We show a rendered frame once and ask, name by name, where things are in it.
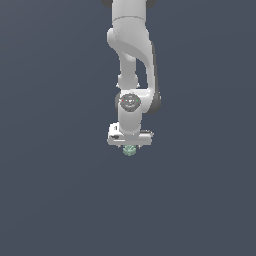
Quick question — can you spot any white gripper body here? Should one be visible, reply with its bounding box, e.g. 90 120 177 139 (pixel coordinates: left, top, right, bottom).
106 122 155 147

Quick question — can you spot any small pale green object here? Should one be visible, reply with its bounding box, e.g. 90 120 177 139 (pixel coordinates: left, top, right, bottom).
122 145 137 157

